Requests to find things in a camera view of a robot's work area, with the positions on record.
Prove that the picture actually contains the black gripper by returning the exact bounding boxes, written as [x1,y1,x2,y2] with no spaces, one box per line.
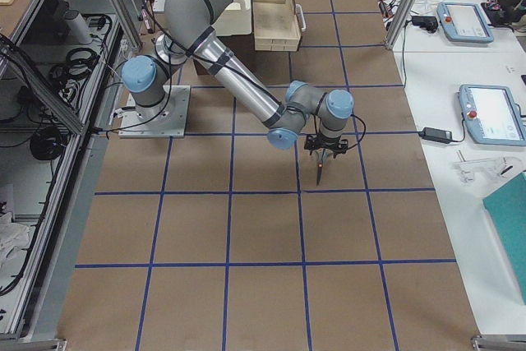
[304,133,348,159]

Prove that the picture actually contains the near blue teach pendant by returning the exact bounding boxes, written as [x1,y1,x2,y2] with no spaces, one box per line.
[459,84,525,146]

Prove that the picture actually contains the grey orange scissors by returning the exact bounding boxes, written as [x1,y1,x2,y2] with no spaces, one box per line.
[316,149,330,186]

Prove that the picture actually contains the black power adapter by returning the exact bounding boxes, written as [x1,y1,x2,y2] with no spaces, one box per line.
[418,127,453,144]

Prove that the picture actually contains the far blue teach pendant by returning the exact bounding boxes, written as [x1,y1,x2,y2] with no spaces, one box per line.
[436,2,494,44]

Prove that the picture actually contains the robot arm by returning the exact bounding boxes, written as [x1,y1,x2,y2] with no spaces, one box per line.
[122,0,354,155]

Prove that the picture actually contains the white plastic tray bin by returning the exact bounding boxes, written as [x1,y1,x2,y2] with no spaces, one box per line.
[213,0,252,36]

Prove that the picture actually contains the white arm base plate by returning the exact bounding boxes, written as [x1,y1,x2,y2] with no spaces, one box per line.
[118,85,191,138]

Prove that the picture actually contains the wooden drawer with white handle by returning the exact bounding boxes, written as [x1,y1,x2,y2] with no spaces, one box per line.
[252,0,307,52]

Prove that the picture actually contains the black braided right cable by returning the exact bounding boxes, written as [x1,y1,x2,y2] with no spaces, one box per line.
[344,113,367,150]

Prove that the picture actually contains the blue teach pendant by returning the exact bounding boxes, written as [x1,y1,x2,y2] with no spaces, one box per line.
[459,84,525,146]
[436,2,494,44]

